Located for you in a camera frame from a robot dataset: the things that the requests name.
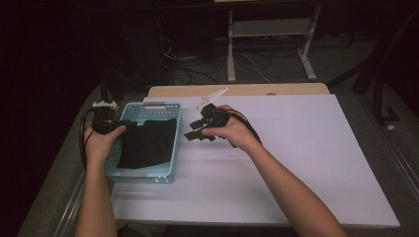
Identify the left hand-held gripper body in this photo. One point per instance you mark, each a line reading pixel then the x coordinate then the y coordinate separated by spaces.
pixel 103 123

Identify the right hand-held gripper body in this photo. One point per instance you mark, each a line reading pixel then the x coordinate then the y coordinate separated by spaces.
pixel 215 117

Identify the black pants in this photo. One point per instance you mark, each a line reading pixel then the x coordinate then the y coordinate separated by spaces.
pixel 148 144

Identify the light blue plastic basket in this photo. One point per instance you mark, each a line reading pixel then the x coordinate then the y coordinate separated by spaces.
pixel 158 173

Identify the person's left hand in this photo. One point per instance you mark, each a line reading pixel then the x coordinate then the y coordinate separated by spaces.
pixel 99 144

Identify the person's right hand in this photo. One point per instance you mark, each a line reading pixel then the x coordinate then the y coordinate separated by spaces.
pixel 235 133

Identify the wooden table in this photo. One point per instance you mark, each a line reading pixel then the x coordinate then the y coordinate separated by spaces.
pixel 263 89

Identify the white table board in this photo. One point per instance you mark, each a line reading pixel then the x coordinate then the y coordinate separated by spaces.
pixel 313 148

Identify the white metal stand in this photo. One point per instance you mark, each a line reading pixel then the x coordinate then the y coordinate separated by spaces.
pixel 270 28

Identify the black metal stand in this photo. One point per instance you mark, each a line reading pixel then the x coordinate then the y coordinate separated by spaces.
pixel 377 98

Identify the small white round object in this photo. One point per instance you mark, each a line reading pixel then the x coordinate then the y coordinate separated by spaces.
pixel 390 127

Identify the metal floor rail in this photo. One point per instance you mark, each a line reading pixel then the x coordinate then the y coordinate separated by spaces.
pixel 70 210
pixel 395 154

